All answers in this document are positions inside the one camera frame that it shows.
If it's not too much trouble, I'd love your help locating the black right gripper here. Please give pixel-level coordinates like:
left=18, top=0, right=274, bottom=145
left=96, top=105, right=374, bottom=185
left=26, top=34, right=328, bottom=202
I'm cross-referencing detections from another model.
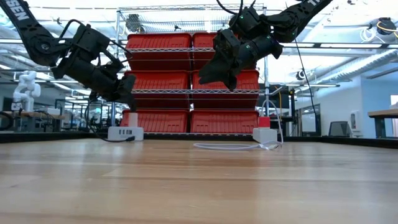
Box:
left=198, top=29, right=284, bottom=92

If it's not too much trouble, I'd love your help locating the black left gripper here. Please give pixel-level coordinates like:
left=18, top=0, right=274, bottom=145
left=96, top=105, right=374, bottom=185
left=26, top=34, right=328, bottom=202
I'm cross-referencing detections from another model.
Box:
left=51, top=55, right=138, bottom=113

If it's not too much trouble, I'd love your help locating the white square USB power hub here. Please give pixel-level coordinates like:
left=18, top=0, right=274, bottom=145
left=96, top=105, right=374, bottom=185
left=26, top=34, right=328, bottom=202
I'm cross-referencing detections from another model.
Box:
left=107, top=125, right=145, bottom=142

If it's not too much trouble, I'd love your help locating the black USB cable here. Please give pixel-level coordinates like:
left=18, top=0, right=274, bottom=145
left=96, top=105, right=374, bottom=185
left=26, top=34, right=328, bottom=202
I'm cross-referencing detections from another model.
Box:
left=83, top=93, right=136, bottom=144

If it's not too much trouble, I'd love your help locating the red USB charger plug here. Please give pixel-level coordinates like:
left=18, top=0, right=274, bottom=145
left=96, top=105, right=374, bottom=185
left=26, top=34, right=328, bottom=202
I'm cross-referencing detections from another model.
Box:
left=257, top=116, right=272, bottom=129

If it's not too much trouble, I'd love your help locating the white USB cable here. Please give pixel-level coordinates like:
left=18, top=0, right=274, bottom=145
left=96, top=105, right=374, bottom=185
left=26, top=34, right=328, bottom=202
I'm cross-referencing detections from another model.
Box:
left=193, top=99, right=284, bottom=152

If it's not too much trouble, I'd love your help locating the red plastic storage bin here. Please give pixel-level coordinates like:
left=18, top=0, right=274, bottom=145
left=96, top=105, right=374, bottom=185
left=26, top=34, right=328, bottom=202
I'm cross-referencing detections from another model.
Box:
left=124, top=70, right=191, bottom=109
left=119, top=109, right=190, bottom=134
left=190, top=109, right=259, bottom=134
left=191, top=68, right=261, bottom=110
left=125, top=32, right=193, bottom=71
left=192, top=32, right=261, bottom=71

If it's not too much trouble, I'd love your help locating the long white power strip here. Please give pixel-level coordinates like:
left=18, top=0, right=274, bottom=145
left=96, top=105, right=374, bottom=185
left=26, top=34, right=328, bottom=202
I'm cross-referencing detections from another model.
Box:
left=252, top=127, right=279, bottom=145

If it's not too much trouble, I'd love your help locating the distant wooden equipment bench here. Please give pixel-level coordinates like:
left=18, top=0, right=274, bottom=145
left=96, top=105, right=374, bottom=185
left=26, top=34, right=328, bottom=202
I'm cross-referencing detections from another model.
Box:
left=0, top=110, right=66, bottom=133

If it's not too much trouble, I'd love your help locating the dark monitor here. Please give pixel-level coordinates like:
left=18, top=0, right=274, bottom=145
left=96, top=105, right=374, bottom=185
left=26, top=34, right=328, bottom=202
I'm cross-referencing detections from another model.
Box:
left=328, top=121, right=353, bottom=138

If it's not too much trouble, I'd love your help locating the wooden table with dark legs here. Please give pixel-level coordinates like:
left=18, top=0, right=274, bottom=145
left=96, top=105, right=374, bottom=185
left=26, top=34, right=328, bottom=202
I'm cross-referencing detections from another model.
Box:
left=367, top=108, right=398, bottom=139

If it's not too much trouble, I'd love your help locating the yellow cable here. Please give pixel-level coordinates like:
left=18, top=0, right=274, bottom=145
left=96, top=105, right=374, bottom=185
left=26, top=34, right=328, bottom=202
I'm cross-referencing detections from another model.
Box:
left=277, top=90, right=284, bottom=121

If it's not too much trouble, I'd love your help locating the hanging black cable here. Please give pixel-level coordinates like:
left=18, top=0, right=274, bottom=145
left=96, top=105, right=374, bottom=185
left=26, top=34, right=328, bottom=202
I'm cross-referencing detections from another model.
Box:
left=294, top=40, right=321, bottom=136

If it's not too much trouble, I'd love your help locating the black metal table frame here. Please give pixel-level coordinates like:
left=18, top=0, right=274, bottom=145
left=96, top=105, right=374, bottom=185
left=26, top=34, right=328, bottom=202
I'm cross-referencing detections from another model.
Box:
left=0, top=131, right=398, bottom=149

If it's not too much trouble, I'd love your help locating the white wall dispenser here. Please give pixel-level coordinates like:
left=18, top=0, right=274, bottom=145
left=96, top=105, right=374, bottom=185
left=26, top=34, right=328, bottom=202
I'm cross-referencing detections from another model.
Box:
left=350, top=111, right=362, bottom=132

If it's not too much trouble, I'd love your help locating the black hanging cable reel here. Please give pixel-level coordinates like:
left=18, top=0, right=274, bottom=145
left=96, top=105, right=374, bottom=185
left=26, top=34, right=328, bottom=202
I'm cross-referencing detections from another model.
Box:
left=360, top=17, right=398, bottom=43

